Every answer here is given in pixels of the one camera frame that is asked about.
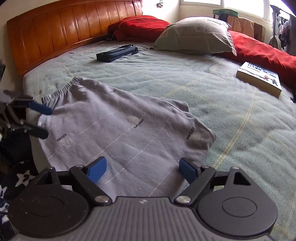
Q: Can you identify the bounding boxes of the grey printed garment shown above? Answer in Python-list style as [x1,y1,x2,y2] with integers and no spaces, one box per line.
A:
[38,77,216,198]

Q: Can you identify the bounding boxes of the navy zipper pouch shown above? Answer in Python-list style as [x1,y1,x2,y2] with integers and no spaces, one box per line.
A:
[96,44,138,63]

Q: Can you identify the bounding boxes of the clothes rack with garments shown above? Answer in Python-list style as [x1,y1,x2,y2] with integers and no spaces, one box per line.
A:
[268,4,291,53]

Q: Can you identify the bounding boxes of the wooden headboard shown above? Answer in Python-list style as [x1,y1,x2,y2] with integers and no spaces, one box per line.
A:
[7,1,142,78]

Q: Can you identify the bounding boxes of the green bed sheet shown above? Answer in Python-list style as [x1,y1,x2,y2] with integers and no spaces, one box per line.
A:
[23,42,295,240]

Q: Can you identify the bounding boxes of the blue white book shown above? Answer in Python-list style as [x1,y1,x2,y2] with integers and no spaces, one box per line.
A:
[236,62,282,98]

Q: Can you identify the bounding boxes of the red pillow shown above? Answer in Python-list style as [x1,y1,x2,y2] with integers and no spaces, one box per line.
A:
[107,15,170,43]

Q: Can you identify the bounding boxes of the red duvet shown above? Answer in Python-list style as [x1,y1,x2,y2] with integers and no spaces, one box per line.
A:
[218,31,296,89]

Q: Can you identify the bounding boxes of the grey checked pillow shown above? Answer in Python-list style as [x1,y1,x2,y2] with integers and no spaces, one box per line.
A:
[152,16,236,56]

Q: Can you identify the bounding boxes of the cardboard box by window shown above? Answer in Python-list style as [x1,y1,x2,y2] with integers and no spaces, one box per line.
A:
[212,9,266,42]

